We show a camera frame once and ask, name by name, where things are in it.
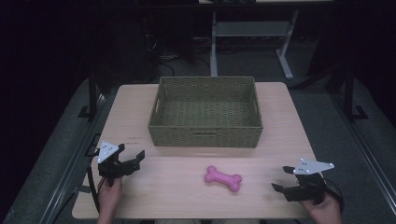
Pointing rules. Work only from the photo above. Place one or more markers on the grey metal frame desk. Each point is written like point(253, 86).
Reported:
point(249, 29)

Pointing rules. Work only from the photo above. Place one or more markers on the green woven basket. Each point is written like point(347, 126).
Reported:
point(205, 112)

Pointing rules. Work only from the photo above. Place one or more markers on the person's right hand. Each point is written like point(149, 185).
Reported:
point(327, 211)

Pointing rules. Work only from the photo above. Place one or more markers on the person's left hand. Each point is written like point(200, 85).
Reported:
point(109, 196)

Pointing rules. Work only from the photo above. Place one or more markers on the black table bracket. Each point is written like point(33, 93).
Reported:
point(93, 144)

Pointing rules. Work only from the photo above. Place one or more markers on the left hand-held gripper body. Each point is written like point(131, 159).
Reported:
point(107, 168)

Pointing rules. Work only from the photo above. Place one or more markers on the aluminium floor rail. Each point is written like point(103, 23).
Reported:
point(369, 157)
point(71, 165)

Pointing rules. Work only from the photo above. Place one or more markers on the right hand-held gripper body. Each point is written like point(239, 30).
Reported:
point(308, 188)

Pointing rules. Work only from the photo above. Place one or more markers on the black metal stand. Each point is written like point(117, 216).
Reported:
point(92, 93)
point(349, 93)

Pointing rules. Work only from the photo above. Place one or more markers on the pink bone-shaped toy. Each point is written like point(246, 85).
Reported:
point(222, 178)

